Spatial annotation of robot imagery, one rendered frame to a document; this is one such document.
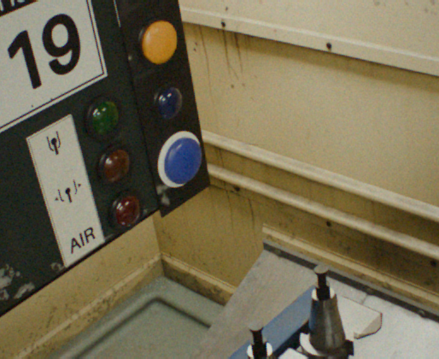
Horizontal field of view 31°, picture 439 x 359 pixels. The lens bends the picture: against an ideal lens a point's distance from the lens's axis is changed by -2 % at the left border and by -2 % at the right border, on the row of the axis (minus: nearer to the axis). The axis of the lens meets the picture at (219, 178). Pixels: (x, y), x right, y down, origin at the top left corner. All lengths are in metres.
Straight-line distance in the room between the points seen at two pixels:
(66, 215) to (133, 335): 1.55
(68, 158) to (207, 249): 1.48
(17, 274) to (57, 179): 0.06
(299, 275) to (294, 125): 0.34
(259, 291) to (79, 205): 1.24
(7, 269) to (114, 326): 1.56
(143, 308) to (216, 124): 0.59
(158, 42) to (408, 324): 1.15
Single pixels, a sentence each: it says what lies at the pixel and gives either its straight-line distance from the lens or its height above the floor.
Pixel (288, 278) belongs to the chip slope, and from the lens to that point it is 1.68.
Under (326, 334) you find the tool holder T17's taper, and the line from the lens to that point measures 0.94.
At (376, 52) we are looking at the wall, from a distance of 1.30.
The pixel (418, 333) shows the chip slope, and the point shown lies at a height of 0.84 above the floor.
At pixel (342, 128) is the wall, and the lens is 1.43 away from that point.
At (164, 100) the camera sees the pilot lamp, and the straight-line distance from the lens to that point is 0.49.
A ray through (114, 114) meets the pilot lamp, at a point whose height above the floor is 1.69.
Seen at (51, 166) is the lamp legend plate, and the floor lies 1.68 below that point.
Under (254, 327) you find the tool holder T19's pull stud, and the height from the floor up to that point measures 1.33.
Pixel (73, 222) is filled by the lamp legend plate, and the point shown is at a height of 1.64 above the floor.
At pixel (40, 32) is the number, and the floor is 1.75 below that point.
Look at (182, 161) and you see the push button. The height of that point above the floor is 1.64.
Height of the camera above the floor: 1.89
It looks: 31 degrees down
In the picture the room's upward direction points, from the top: 10 degrees counter-clockwise
